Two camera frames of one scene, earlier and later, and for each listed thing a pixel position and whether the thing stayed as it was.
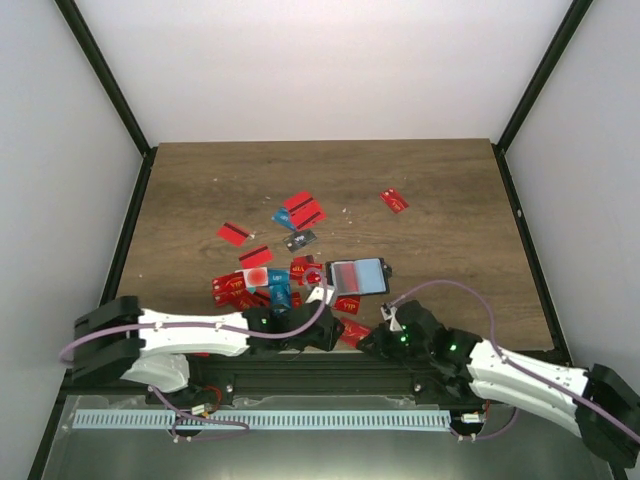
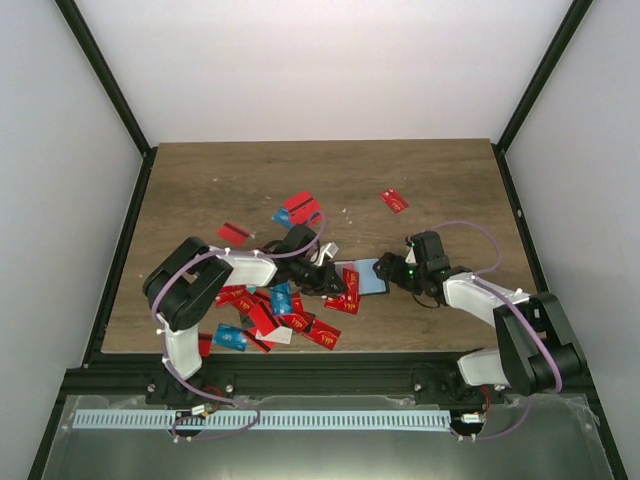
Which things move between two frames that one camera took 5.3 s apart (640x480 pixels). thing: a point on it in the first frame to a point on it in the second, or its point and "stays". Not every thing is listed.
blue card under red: x=283 y=216 stays
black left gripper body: x=324 y=343 to x=313 y=282
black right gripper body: x=399 y=349 to x=411 y=281
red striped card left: x=232 y=234 stays
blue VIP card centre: x=279 y=281 stays
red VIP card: x=351 y=333 to x=351 y=282
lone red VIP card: x=394 y=200 stays
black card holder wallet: x=358 y=277 stays
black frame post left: x=84 y=38 stays
